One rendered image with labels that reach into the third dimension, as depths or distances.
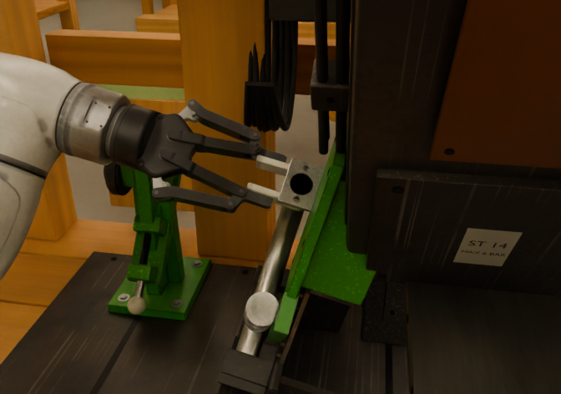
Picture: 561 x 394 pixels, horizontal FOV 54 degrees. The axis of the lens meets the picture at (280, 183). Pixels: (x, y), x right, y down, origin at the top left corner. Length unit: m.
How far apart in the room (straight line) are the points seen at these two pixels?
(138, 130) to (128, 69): 0.43
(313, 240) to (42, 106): 0.34
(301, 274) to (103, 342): 0.41
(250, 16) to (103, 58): 0.33
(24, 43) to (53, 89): 0.41
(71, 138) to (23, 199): 0.09
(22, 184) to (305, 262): 0.33
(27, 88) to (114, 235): 0.56
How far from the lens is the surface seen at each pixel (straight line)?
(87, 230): 1.22
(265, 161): 0.65
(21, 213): 0.69
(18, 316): 1.03
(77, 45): 1.10
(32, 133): 0.68
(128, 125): 0.65
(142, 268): 0.87
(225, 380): 0.71
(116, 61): 1.07
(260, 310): 0.63
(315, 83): 0.47
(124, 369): 0.85
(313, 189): 0.63
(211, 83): 0.92
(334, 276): 0.60
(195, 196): 0.64
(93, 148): 0.66
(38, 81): 0.69
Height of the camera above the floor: 1.49
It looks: 27 degrees down
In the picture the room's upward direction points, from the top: straight up
